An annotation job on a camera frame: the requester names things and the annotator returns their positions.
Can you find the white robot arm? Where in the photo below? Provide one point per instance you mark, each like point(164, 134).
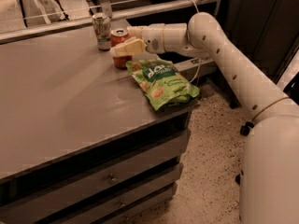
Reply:
point(269, 179)

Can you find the grey drawer cabinet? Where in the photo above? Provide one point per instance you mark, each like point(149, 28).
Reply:
point(121, 177)

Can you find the green chip bag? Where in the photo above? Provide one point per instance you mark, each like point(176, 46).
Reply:
point(162, 83)

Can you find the red coke can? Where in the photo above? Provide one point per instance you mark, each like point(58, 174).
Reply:
point(118, 36)

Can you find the dark cabinet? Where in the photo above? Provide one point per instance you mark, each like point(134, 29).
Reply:
point(266, 31)

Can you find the green white soda can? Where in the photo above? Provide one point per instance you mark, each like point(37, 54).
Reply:
point(102, 29)

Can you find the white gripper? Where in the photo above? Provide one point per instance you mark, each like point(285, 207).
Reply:
point(153, 37)

